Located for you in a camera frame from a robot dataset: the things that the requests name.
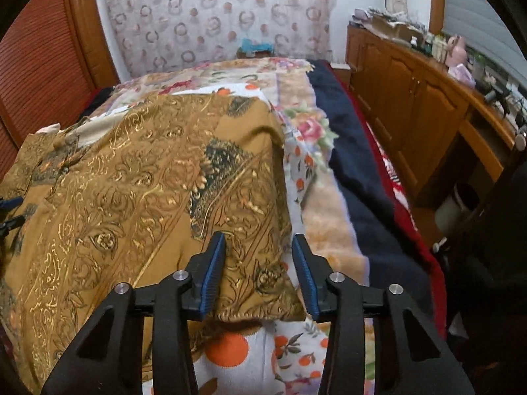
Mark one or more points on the cardboard box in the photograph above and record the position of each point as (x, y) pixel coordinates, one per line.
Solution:
(391, 26)

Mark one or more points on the white bucket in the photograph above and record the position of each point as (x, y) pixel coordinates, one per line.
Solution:
(453, 210)

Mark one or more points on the pink jug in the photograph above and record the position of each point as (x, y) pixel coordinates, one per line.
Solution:
(458, 49)

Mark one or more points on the dark chair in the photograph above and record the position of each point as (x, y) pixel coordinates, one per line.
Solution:
(494, 247)

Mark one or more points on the pile of papers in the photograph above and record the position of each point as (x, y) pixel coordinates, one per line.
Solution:
(362, 15)

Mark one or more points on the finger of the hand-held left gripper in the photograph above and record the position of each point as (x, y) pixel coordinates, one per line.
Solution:
(11, 223)
(10, 203)

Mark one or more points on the white circle-patterned curtain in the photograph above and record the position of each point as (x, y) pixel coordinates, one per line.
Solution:
(185, 8)

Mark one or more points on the orange fruit print blanket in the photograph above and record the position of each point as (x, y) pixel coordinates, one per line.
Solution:
(247, 358)

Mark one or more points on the red blanket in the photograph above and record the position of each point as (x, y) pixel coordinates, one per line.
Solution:
(405, 197)

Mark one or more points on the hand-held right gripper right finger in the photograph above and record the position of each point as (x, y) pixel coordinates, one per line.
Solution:
(302, 271)

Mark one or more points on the teal item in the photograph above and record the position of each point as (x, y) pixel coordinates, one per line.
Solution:
(255, 46)

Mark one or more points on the navy blanket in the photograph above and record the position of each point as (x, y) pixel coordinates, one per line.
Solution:
(362, 181)

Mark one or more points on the beige pillow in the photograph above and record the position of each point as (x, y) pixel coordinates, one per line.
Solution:
(47, 129)

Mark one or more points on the row of small bottles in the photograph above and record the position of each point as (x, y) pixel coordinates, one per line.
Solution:
(436, 45)

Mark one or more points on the dark desk clutter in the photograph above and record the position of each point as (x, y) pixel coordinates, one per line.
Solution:
(504, 98)

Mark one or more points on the brown gold-printed garment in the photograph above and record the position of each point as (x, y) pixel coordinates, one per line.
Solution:
(144, 193)

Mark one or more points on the wooden cabinet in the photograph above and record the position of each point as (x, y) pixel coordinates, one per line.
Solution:
(395, 86)

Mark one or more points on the grey window blind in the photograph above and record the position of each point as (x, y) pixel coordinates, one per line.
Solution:
(473, 8)

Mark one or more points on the wooden louvre door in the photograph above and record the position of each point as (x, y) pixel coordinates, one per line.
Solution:
(41, 70)

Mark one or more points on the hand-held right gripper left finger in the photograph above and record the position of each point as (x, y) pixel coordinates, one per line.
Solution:
(214, 267)

